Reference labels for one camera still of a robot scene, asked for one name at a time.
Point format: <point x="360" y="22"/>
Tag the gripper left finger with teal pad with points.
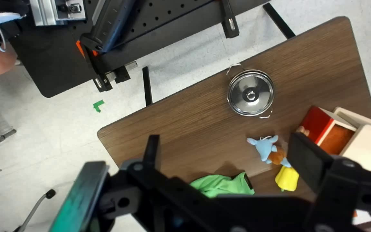
<point x="79" y="195"/>

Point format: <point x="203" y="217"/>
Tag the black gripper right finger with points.
<point x="312" y="159"/>

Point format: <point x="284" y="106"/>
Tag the green cloth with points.
<point x="219" y="185"/>

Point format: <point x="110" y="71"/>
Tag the yellow toy piece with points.
<point x="286" y="178"/>

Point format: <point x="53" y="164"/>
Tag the red orange drawer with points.
<point x="319" y="124"/>

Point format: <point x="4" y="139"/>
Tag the orange toy piece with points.
<point x="277" y="157"/>

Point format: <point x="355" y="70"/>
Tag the grey rod black tip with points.
<point x="38" y="208"/>

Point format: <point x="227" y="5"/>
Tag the blue plush toy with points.
<point x="263" y="147"/>

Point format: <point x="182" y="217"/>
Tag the light wooden box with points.
<point x="370" y="146"/>

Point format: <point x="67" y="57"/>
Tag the black cylindrical bar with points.
<point x="250" y="182"/>

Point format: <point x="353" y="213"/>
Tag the metal pot with lid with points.
<point x="250" y="93"/>

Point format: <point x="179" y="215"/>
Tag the black table leg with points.
<point x="280" y="21"/>
<point x="147" y="85"/>

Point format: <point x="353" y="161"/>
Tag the small black clamp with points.
<point x="230" y="26"/>

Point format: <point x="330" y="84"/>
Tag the black orange bar clamp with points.
<point x="109" y="30"/>

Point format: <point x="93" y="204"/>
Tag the black equipment board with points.
<point x="173" y="26"/>

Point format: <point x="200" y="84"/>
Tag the aluminium extrusion mount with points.
<point x="57" y="11"/>

